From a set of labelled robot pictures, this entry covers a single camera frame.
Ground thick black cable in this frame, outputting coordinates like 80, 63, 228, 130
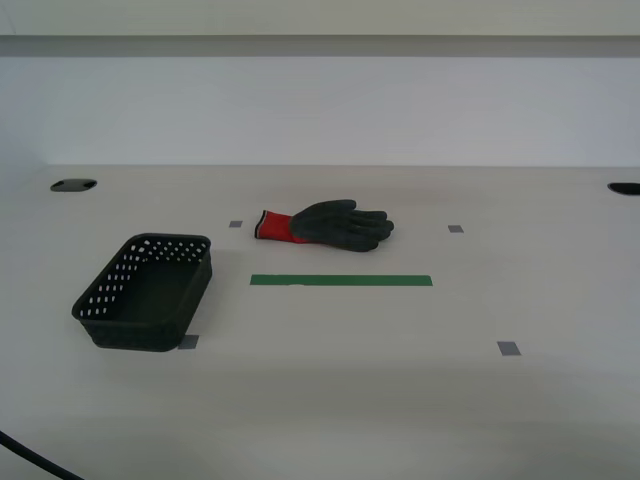
0, 428, 77, 480

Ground black perforated plastic basket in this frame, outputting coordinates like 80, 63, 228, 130
70, 232, 213, 353

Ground green tape strip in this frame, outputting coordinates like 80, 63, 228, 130
249, 273, 434, 288

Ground red and grey work glove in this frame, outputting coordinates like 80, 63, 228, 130
253, 198, 396, 253

